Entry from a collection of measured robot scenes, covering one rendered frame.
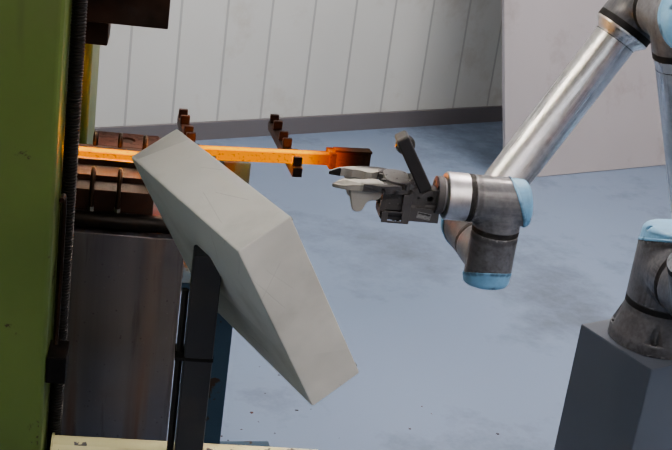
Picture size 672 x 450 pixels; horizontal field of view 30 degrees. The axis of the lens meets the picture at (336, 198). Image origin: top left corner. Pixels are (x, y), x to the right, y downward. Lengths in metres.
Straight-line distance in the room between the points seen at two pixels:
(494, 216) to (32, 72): 0.95
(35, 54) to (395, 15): 4.27
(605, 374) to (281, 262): 1.40
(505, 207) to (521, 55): 3.34
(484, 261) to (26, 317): 0.89
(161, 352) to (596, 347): 1.04
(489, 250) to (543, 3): 3.45
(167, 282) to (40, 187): 0.44
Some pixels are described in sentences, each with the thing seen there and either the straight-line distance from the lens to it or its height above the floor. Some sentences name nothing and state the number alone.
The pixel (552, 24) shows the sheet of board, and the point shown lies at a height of 0.66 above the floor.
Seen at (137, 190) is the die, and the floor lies 0.98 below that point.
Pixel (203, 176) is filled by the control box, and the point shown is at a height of 1.18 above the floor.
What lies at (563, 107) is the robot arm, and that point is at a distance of 2.47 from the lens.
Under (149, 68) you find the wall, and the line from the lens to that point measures 5.39.
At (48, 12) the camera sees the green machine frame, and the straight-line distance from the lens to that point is 1.76.
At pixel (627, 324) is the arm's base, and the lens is 2.80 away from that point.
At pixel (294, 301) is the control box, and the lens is 1.59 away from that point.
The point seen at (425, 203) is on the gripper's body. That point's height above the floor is 0.96.
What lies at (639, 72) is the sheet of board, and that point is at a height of 0.44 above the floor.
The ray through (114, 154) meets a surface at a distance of 2.27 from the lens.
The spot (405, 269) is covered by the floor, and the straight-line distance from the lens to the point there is 4.50.
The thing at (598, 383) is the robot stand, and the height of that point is 0.50.
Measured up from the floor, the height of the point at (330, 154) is 0.93.
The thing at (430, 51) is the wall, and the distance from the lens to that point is 6.13.
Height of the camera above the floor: 1.76
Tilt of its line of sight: 20 degrees down
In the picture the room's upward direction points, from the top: 8 degrees clockwise
